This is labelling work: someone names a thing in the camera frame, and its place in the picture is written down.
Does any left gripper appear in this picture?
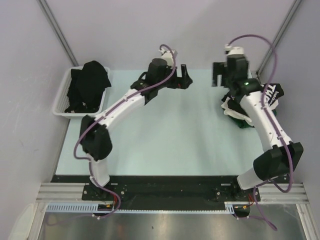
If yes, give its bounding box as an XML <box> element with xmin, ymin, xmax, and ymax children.
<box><xmin>156</xmin><ymin>64</ymin><xmax>192</xmax><ymax>90</ymax></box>

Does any black t-shirt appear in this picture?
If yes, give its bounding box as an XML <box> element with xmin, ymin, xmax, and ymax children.
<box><xmin>224</xmin><ymin>83</ymin><xmax>284</xmax><ymax>111</ymax></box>

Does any white plastic laundry basket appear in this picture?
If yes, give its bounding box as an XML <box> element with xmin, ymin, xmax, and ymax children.
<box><xmin>52</xmin><ymin>66</ymin><xmax>111</xmax><ymax>119</ymax></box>

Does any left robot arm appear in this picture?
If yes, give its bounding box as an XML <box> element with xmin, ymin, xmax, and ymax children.
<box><xmin>79</xmin><ymin>58</ymin><xmax>193</xmax><ymax>200</ymax></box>

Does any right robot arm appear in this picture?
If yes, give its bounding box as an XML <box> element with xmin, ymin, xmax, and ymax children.
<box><xmin>212</xmin><ymin>53</ymin><xmax>304</xmax><ymax>201</ymax></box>

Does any white folded t-shirt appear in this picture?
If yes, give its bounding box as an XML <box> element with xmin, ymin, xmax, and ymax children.
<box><xmin>221</xmin><ymin>95</ymin><xmax>254</xmax><ymax>128</ymax></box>

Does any black clothes pile in basket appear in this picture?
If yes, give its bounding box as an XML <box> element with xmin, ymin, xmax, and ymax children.
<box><xmin>64</xmin><ymin>60</ymin><xmax>112</xmax><ymax>113</ymax></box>

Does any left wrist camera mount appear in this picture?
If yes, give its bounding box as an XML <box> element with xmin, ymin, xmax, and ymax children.
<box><xmin>159</xmin><ymin>48</ymin><xmax>178</xmax><ymax>67</ymax></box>

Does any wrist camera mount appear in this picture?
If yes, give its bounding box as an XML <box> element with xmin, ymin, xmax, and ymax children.
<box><xmin>159</xmin><ymin>48</ymin><xmax>178</xmax><ymax>67</ymax></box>
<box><xmin>224</xmin><ymin>44</ymin><xmax>245</xmax><ymax>56</ymax></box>

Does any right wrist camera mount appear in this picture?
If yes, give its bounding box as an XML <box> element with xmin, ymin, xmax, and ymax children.
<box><xmin>224</xmin><ymin>44</ymin><xmax>245</xmax><ymax>56</ymax></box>

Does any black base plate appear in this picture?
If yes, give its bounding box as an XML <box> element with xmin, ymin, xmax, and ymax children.
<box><xmin>51</xmin><ymin>175</ymin><xmax>261</xmax><ymax>217</ymax></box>

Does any aluminium frame rail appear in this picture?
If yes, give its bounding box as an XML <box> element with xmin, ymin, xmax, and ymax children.
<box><xmin>36</xmin><ymin>183</ymin><xmax>85</xmax><ymax>203</ymax></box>

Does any grey slotted cable duct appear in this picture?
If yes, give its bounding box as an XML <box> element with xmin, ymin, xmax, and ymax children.
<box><xmin>46</xmin><ymin>202</ymin><xmax>99</xmax><ymax>213</ymax></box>

